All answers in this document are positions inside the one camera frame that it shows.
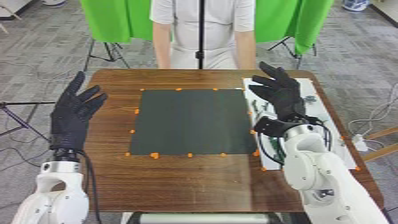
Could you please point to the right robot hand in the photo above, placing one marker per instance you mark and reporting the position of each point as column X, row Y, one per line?
column 285, row 96

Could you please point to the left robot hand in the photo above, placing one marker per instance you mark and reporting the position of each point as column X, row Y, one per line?
column 72, row 116

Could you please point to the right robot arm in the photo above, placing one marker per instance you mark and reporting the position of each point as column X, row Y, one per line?
column 321, row 173

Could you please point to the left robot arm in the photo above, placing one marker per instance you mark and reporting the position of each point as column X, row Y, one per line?
column 56, row 196

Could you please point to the dark mat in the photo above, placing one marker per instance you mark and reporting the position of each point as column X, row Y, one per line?
column 189, row 123

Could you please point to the person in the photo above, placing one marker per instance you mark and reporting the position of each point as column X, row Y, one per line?
column 178, row 20

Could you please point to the green sprig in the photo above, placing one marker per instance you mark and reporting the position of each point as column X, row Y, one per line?
column 310, row 99
column 257, row 106

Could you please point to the black tripod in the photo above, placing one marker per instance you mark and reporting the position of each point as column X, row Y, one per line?
column 24, row 124

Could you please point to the black cloth stand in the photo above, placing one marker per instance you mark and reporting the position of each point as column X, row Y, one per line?
column 111, row 53
column 294, row 50

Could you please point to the white sheet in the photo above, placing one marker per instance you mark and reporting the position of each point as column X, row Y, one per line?
column 331, row 140

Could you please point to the black stand pole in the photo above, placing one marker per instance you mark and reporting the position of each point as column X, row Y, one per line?
column 202, row 26

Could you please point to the blue and white vase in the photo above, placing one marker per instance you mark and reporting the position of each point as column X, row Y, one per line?
column 356, row 4

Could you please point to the pale grey bar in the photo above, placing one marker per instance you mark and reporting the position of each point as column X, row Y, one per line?
column 202, row 218

